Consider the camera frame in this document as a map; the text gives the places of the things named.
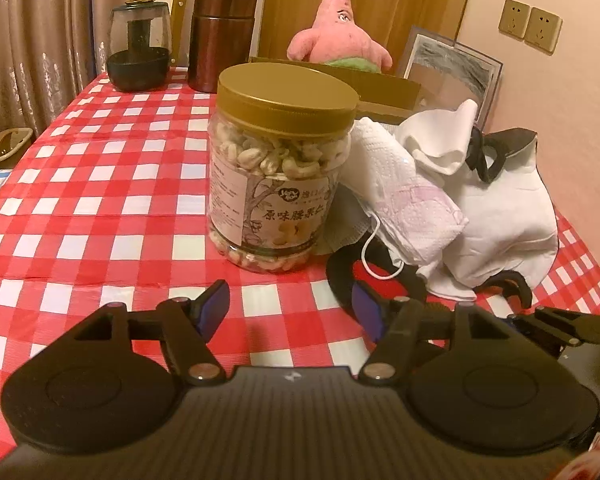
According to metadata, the white and wood chair back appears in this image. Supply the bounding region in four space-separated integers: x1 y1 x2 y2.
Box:
134 0 188 68

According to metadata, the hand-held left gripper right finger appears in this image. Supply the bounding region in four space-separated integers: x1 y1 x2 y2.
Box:
352 280 527 386

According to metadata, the wicker basket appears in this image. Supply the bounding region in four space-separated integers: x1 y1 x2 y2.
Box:
0 127 35 171

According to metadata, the beige patterned curtain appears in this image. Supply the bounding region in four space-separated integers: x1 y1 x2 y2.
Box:
0 0 272 143

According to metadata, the clear picture frame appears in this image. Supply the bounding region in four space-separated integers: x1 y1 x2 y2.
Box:
396 25 504 131

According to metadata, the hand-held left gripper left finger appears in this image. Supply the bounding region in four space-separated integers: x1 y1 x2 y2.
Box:
55 280 231 387

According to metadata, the brown cylindrical canister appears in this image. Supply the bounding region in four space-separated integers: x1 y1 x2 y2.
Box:
188 0 259 94

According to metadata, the person's dark clothing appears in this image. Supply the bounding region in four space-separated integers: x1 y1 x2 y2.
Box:
557 347 600 431

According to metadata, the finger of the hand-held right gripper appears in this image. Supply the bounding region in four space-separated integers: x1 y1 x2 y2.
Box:
509 305 600 350

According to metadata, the white mask with black straps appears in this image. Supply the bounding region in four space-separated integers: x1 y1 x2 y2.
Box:
416 127 559 309

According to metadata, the brown cardboard box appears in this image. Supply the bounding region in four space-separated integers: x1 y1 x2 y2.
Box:
249 56 424 126

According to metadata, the beige wall socket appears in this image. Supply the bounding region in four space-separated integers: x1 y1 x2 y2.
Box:
497 0 531 39
524 7 564 55

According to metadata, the glass jar with dark base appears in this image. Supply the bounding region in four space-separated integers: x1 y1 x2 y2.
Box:
106 0 172 93

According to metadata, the white paper towel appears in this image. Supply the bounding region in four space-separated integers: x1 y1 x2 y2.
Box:
352 117 469 267

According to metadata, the nut jar with gold lid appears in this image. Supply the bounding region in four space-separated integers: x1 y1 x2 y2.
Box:
206 64 359 274

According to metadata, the red white checkered tablecloth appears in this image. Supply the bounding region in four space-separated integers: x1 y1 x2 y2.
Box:
0 65 600 463

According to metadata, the pink starfish plush toy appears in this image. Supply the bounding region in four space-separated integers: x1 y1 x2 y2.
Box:
286 0 394 71

